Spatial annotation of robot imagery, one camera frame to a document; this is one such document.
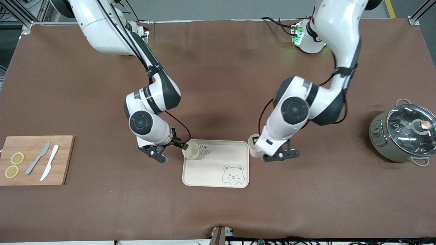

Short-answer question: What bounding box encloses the grey-green electric pot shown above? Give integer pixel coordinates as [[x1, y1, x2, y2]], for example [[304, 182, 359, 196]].
[[369, 99, 436, 166]]

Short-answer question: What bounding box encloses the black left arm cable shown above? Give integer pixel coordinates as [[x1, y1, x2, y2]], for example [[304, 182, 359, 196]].
[[258, 34, 361, 136]]

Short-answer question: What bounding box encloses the bamboo cutting board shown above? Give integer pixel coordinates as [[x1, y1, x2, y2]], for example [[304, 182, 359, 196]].
[[0, 135, 75, 186]]

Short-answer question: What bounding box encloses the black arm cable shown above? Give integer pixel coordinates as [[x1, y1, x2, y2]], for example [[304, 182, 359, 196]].
[[258, 34, 361, 136], [97, 0, 191, 143]]

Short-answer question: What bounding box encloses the cream bear print tray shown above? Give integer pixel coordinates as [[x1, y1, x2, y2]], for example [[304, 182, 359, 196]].
[[182, 139, 249, 188]]

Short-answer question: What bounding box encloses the glass pot lid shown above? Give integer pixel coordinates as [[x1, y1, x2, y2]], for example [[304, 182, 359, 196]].
[[387, 104, 436, 151]]

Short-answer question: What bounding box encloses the white IKEA cup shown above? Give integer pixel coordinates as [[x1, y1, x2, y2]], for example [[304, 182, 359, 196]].
[[182, 141, 200, 159], [248, 134, 265, 158]]

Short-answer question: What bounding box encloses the grey camera stand post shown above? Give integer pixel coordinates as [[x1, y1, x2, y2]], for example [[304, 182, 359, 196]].
[[209, 225, 235, 245]]

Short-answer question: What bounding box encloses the aluminium frame post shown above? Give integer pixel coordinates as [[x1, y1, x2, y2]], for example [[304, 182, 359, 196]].
[[0, 0, 51, 32], [409, 0, 436, 26]]

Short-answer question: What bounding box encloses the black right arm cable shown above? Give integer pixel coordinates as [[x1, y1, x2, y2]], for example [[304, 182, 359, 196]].
[[97, 0, 191, 143]]

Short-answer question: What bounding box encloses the grey plastic knife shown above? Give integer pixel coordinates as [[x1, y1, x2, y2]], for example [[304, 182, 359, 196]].
[[25, 141, 51, 175]]

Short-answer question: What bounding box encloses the black base cable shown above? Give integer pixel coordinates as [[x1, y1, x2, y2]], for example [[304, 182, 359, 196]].
[[124, 3, 141, 23], [261, 16, 297, 36]]

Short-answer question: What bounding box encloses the black left base cable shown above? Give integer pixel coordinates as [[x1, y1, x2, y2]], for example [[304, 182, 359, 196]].
[[261, 16, 297, 36]]

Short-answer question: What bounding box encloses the white plastic knife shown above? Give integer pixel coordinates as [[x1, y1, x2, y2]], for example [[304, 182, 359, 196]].
[[40, 145, 60, 181]]

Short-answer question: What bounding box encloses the black right base cable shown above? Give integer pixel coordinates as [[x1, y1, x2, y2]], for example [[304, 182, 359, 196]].
[[124, 3, 141, 23]]

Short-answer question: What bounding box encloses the brown table mat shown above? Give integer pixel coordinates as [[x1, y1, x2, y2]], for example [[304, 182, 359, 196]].
[[0, 19, 436, 243]]

